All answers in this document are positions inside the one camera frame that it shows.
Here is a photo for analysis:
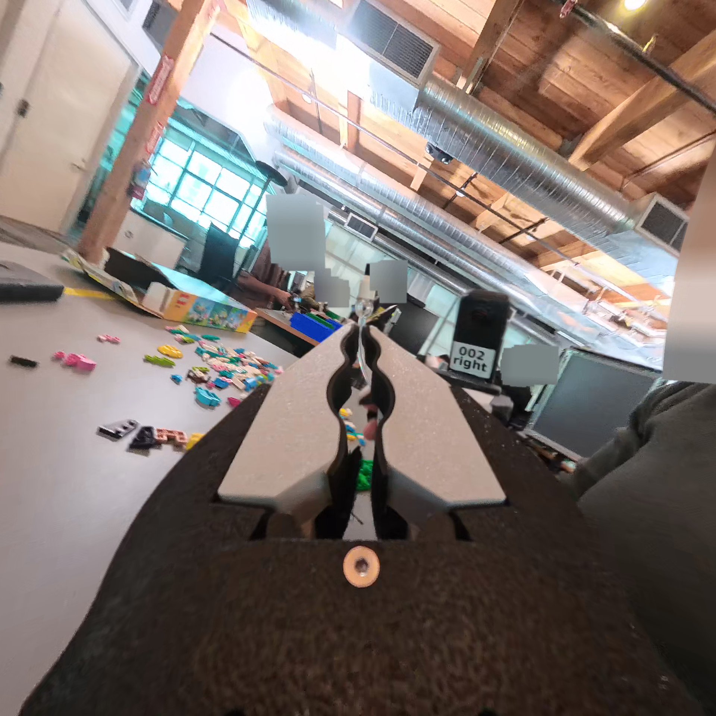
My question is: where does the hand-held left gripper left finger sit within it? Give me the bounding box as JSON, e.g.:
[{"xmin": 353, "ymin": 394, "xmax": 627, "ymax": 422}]
[{"xmin": 217, "ymin": 323, "xmax": 359, "ymax": 539}]

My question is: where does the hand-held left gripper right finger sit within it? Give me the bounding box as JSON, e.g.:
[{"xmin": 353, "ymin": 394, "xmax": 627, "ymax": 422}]
[{"xmin": 366, "ymin": 324, "xmax": 508, "ymax": 539}]

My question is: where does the clear toy piece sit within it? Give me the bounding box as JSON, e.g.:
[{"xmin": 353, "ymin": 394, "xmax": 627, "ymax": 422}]
[{"xmin": 354, "ymin": 299, "xmax": 376, "ymax": 387}]

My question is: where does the pile of pastel toy bricks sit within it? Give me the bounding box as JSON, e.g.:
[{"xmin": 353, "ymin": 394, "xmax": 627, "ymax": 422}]
[{"xmin": 142, "ymin": 323, "xmax": 286, "ymax": 409}]

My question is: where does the blue storage bin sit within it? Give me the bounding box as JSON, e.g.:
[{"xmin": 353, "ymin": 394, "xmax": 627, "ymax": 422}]
[{"xmin": 290, "ymin": 312, "xmax": 340, "ymax": 343}]

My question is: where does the dark computer monitor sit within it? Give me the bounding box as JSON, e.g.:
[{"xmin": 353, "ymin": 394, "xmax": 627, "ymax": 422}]
[{"xmin": 525, "ymin": 349, "xmax": 662, "ymax": 462}]

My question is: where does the colourful toy set box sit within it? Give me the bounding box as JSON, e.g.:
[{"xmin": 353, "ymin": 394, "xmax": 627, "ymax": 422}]
[{"xmin": 62, "ymin": 246, "xmax": 258, "ymax": 335}]

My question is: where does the black mesh chair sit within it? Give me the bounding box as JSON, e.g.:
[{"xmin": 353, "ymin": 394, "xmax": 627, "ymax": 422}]
[{"xmin": 198, "ymin": 223, "xmax": 245, "ymax": 292}]

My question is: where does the white recycling bin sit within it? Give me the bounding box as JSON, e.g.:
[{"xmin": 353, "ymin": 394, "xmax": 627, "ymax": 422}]
[{"xmin": 120, "ymin": 210, "xmax": 188, "ymax": 269}]

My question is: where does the large grid window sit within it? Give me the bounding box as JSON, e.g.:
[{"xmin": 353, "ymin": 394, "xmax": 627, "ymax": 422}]
[{"xmin": 134, "ymin": 134, "xmax": 269, "ymax": 247}]

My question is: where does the black power bank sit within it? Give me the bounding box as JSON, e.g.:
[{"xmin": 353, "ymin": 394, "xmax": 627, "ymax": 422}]
[{"xmin": 0, "ymin": 262, "xmax": 65, "ymax": 304}]

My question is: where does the white double door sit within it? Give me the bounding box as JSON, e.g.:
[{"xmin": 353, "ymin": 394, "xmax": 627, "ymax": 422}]
[{"xmin": 0, "ymin": 0, "xmax": 141, "ymax": 236}]

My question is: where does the silver air duct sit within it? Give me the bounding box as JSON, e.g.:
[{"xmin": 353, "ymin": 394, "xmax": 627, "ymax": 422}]
[{"xmin": 246, "ymin": 0, "xmax": 689, "ymax": 314}]

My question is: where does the wooden support post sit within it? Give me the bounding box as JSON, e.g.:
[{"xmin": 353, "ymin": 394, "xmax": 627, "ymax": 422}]
[{"xmin": 75, "ymin": 0, "xmax": 219, "ymax": 264}]

